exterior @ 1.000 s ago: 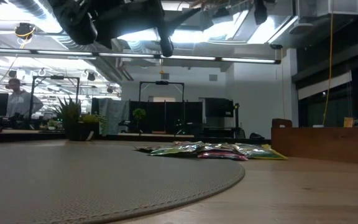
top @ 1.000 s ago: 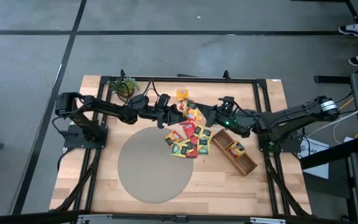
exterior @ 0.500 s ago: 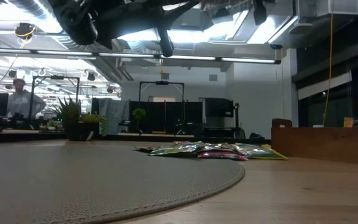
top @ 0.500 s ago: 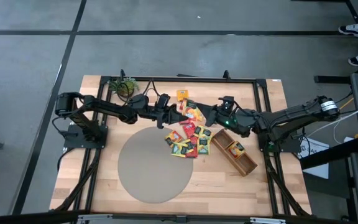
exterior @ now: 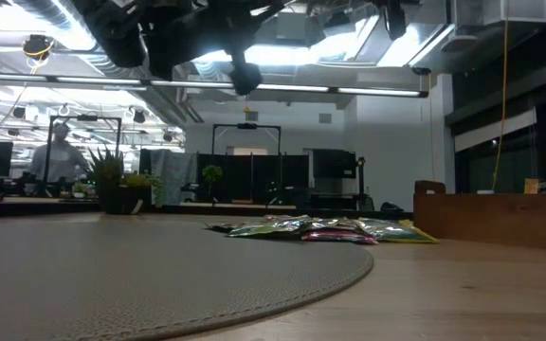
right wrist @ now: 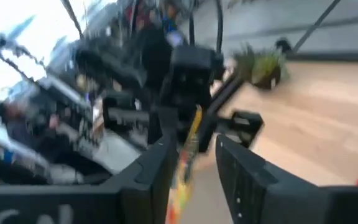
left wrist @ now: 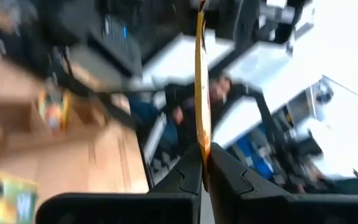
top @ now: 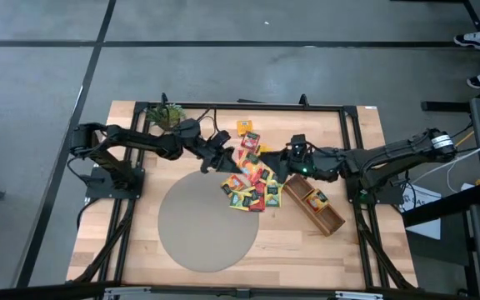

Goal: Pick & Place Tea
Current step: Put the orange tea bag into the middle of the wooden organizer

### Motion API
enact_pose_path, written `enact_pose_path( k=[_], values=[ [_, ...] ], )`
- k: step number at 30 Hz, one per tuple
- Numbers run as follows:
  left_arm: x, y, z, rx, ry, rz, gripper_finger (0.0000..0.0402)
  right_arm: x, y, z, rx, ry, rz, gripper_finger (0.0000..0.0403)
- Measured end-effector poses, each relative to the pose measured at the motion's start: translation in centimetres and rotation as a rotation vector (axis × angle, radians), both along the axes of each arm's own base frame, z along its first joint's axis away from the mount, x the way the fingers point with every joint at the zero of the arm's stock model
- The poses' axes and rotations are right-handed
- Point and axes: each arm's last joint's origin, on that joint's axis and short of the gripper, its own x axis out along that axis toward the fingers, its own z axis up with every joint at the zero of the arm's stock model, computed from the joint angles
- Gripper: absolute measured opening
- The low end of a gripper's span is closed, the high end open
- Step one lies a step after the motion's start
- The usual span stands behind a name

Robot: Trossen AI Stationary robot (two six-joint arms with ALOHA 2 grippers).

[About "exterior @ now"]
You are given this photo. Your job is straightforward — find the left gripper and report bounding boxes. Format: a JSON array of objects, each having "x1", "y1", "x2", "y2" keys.
[{"x1": 147, "y1": 0, "x2": 293, "y2": 96}]

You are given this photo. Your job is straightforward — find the round grey mat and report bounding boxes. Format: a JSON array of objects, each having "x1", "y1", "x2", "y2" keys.
[{"x1": 0, "y1": 216, "x2": 374, "y2": 341}]

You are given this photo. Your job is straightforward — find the wooden compartment tray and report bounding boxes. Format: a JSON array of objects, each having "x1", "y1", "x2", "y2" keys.
[{"x1": 413, "y1": 179, "x2": 546, "y2": 252}]

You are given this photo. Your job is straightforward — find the small green plant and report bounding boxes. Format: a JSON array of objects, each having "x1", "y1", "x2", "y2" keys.
[{"x1": 200, "y1": 163, "x2": 225, "y2": 203}]

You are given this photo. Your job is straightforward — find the black partition panels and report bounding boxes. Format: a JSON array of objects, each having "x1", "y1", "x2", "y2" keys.
[{"x1": 195, "y1": 152, "x2": 311, "y2": 206}]

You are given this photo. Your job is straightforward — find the grey cloth cover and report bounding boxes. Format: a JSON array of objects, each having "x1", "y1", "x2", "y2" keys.
[{"x1": 149, "y1": 148, "x2": 199, "y2": 206}]

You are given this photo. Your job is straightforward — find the black screen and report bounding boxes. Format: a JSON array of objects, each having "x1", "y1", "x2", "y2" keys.
[{"x1": 311, "y1": 148, "x2": 358, "y2": 181}]

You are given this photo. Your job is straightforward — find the ceiling light strip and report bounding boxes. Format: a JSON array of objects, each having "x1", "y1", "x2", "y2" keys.
[{"x1": 0, "y1": 71, "x2": 429, "y2": 99}]

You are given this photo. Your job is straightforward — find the black stand pole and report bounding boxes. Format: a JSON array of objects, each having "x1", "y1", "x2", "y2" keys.
[{"x1": 355, "y1": 155, "x2": 368, "y2": 212}]

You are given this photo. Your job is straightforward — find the potted green plant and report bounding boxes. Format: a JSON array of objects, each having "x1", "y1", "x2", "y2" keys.
[{"x1": 86, "y1": 146, "x2": 164, "y2": 216}]

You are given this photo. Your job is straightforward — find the person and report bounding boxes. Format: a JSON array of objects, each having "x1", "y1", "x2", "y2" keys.
[{"x1": 28, "y1": 121, "x2": 90, "y2": 196}]

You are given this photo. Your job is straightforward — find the white ceiling box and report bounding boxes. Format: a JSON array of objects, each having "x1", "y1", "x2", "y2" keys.
[{"x1": 452, "y1": 0, "x2": 546, "y2": 27}]

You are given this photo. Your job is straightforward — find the black station frame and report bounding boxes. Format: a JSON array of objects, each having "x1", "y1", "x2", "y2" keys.
[
  {"x1": 44, "y1": 113, "x2": 123, "y2": 196},
  {"x1": 210, "y1": 121, "x2": 282, "y2": 157}
]

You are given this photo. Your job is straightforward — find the yellow cord reel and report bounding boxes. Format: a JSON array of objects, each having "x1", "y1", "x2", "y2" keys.
[{"x1": 20, "y1": 32, "x2": 57, "y2": 62}]

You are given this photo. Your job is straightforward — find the black aluminium table frame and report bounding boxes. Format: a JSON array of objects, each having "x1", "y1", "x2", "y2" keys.
[{"x1": 0, "y1": 197, "x2": 416, "y2": 222}]

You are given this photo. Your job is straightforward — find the yellow hanging cable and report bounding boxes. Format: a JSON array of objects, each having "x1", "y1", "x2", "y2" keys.
[{"x1": 490, "y1": 0, "x2": 511, "y2": 191}]

